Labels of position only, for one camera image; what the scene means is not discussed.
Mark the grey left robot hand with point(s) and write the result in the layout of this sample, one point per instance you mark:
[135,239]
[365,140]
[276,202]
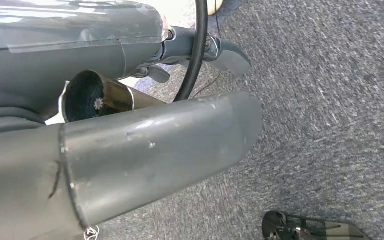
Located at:
[46,66]

